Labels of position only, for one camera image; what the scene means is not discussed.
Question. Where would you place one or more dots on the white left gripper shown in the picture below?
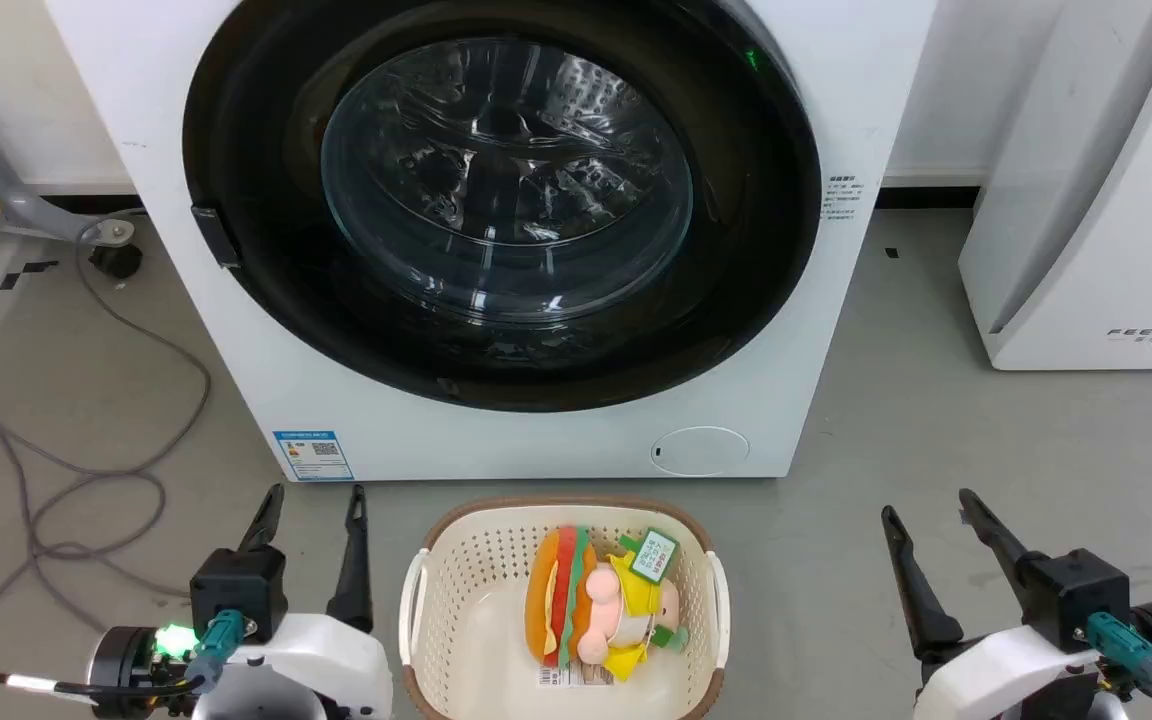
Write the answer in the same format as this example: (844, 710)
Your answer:
(321, 665)

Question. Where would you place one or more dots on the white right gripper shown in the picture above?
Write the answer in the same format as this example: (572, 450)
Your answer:
(996, 675)

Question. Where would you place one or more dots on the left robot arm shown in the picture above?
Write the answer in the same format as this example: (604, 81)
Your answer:
(126, 665)

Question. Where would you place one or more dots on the white front-load washing machine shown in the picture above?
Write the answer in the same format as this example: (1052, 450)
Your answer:
(236, 400)

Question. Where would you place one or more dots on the black round washer door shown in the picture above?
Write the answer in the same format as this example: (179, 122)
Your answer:
(746, 260)

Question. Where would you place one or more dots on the blue energy label sticker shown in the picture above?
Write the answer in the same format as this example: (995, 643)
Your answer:
(313, 456)

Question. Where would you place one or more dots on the cream perforated laundry basket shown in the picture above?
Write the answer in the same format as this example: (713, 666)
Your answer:
(476, 570)

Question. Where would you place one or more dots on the burger plush toy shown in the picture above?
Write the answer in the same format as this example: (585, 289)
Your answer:
(558, 600)

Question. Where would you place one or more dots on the oval white filter cover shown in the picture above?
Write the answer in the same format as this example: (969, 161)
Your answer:
(700, 451)

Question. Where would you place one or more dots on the green hang tag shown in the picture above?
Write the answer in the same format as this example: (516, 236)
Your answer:
(655, 555)

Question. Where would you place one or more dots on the doll in yellow clothes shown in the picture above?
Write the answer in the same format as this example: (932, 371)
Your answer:
(636, 600)

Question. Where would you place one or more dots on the black caster wheel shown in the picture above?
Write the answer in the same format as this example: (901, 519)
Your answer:
(116, 261)

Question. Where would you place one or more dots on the small printed text sticker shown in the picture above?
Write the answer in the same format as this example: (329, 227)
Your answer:
(842, 200)

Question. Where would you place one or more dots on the white air purifier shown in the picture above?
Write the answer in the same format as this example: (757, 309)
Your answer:
(1086, 200)

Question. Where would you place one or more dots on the grey metal furniture leg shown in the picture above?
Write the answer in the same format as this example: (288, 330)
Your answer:
(6, 190)

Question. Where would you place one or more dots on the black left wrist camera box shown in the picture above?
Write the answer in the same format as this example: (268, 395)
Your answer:
(236, 592)

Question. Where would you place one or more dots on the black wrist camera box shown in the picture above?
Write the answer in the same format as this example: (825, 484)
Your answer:
(236, 592)
(1076, 595)

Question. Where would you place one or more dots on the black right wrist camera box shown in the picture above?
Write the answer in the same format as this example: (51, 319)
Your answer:
(1076, 595)

